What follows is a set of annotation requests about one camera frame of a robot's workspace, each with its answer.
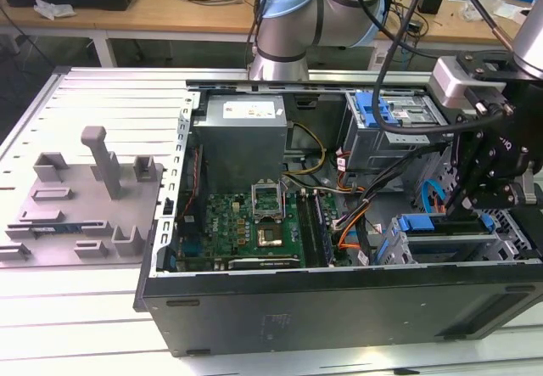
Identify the black PC case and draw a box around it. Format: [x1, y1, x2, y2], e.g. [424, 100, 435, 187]
[133, 76, 543, 358]

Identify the installed RAM stick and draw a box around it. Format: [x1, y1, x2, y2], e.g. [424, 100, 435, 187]
[312, 192, 337, 267]

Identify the orange yellow wire bundle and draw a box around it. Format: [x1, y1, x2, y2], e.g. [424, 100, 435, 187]
[333, 184, 374, 252]

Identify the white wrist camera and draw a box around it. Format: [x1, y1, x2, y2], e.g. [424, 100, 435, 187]
[427, 51, 517, 109]

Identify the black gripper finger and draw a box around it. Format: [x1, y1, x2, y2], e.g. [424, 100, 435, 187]
[445, 128, 496, 221]
[456, 177, 523, 222]

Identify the metal disk bay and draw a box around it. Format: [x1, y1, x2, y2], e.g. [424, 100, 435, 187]
[375, 213, 531, 266]

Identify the metal socket cover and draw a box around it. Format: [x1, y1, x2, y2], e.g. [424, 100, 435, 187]
[251, 177, 284, 221]

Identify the black camera cable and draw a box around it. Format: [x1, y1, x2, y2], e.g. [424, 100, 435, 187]
[372, 0, 466, 133]

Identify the CPU socket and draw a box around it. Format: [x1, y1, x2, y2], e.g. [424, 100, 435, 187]
[255, 222, 284, 250]

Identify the wooden desk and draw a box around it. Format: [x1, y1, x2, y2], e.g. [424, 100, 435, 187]
[0, 0, 543, 70]

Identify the yellow black wire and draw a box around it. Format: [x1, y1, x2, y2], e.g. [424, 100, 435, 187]
[283, 121, 327, 178]

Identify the grey parts rack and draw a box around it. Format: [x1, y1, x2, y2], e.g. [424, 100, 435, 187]
[0, 125, 166, 269]

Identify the small black box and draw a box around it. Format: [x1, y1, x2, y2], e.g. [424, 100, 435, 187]
[417, 0, 445, 15]

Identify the grey power supply unit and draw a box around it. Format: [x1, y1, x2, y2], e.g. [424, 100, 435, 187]
[193, 94, 294, 182]

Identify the green motherboard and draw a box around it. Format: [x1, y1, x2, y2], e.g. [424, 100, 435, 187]
[177, 191, 340, 272]

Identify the crumpled white plastic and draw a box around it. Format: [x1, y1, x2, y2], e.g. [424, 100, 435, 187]
[32, 0, 76, 21]

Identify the black wire bundle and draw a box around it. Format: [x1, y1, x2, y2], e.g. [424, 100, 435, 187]
[358, 140, 453, 267]

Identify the blue plastic drive bracket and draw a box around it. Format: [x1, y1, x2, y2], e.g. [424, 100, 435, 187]
[355, 90, 402, 130]

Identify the white open box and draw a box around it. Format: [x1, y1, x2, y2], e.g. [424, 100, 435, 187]
[498, 4, 534, 25]

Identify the black graphics card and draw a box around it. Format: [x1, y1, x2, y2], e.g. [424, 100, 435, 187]
[227, 257, 300, 272]

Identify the clear plastic bag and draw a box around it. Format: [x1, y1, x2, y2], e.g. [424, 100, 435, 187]
[462, 0, 500, 24]

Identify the black RAM slot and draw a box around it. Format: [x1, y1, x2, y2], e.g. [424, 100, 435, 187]
[295, 191, 313, 267]

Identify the black ribbed cable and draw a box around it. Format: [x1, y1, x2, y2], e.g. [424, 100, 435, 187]
[449, 0, 517, 50]

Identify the hard disk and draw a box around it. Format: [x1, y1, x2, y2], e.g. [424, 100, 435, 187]
[377, 212, 496, 265]

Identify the blue wire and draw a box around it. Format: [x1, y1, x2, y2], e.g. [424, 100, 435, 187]
[421, 177, 446, 215]

